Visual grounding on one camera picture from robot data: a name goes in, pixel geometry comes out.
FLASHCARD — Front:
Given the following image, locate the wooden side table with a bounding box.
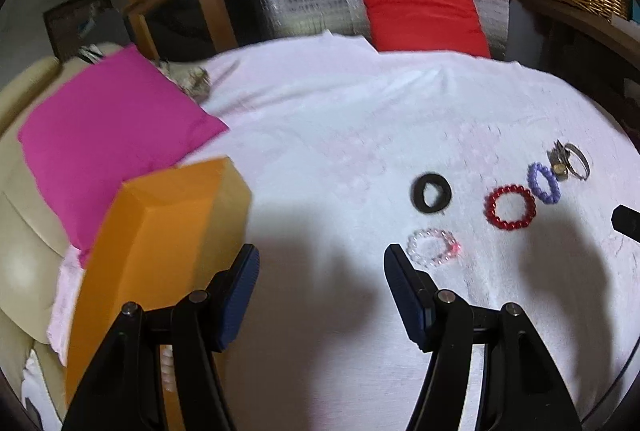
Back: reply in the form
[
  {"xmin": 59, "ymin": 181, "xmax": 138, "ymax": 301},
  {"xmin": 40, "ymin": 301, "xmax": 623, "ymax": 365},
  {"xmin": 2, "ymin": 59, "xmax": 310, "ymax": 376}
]
[{"xmin": 515, "ymin": 0, "xmax": 640, "ymax": 76}]

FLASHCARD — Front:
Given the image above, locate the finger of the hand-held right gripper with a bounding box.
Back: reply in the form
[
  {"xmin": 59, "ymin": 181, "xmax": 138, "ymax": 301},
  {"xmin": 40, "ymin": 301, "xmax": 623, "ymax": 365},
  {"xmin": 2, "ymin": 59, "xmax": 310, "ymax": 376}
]
[{"xmin": 612, "ymin": 205, "xmax": 640, "ymax": 243}]

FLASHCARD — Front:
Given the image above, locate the red cushion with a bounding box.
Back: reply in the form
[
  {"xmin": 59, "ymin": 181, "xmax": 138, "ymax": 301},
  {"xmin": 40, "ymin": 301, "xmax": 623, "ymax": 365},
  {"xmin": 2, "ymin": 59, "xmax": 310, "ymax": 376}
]
[{"xmin": 356, "ymin": 0, "xmax": 492, "ymax": 59}]

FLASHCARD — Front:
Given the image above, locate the camouflage patterned cloth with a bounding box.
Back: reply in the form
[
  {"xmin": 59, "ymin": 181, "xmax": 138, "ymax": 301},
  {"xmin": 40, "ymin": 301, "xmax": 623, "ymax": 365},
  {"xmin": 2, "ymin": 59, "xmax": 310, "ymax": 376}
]
[{"xmin": 152, "ymin": 60, "xmax": 211, "ymax": 104}]

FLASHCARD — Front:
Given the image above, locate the purple bead bracelet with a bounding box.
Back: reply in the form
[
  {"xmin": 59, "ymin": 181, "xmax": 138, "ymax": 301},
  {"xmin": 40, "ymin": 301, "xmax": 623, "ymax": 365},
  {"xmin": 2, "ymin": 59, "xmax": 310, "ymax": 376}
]
[{"xmin": 527, "ymin": 162, "xmax": 559, "ymax": 205}]

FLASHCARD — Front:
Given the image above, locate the orange cardboard box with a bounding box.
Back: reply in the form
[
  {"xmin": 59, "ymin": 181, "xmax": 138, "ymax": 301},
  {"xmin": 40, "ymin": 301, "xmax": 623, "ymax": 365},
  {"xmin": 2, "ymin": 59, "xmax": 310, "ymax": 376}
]
[{"xmin": 65, "ymin": 156, "xmax": 252, "ymax": 431}]

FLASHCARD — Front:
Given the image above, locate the red bead bracelet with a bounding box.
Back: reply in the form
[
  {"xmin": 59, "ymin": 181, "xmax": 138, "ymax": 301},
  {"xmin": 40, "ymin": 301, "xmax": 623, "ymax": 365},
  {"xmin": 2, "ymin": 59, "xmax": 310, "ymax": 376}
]
[{"xmin": 483, "ymin": 184, "xmax": 537, "ymax": 230}]

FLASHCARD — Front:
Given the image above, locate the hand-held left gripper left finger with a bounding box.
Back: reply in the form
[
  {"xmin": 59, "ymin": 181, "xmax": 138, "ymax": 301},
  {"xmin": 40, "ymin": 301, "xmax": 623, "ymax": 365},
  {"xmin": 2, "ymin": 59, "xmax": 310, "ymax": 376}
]
[{"xmin": 62, "ymin": 243, "xmax": 260, "ymax": 431}]

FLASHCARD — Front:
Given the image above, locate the magenta pillow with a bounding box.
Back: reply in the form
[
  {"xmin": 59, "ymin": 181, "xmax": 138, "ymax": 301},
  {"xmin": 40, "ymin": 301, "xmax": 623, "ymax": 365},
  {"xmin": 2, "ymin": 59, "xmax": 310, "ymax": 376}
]
[{"xmin": 18, "ymin": 43, "xmax": 231, "ymax": 257}]

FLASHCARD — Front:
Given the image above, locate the beige sofa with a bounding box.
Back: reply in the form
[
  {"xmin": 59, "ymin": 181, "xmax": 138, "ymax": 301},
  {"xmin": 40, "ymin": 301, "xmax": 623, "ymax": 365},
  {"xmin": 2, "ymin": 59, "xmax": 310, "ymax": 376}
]
[{"xmin": 0, "ymin": 43, "xmax": 126, "ymax": 417}]

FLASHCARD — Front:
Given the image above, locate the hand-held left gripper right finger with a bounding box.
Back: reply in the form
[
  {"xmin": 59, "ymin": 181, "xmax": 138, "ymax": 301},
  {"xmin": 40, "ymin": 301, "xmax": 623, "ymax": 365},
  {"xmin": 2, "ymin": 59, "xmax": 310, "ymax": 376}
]
[{"xmin": 384, "ymin": 243, "xmax": 583, "ymax": 431}]

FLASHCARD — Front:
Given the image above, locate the clear pink bead bracelet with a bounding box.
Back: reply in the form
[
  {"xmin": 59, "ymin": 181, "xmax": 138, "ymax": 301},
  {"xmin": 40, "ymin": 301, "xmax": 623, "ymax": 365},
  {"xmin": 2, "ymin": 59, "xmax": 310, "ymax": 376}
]
[{"xmin": 406, "ymin": 228, "xmax": 461, "ymax": 268}]

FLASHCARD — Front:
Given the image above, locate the silver wrist watch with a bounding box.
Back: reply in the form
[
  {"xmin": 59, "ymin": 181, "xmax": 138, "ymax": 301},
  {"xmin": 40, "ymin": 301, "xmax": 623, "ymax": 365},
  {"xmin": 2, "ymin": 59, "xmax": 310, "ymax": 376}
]
[{"xmin": 547, "ymin": 139, "xmax": 591, "ymax": 183}]

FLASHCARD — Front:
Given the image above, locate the black hair tie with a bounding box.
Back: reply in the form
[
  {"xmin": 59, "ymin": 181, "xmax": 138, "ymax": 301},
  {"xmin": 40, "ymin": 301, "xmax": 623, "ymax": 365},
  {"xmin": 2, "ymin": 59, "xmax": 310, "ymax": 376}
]
[{"xmin": 410, "ymin": 172, "xmax": 452, "ymax": 215}]

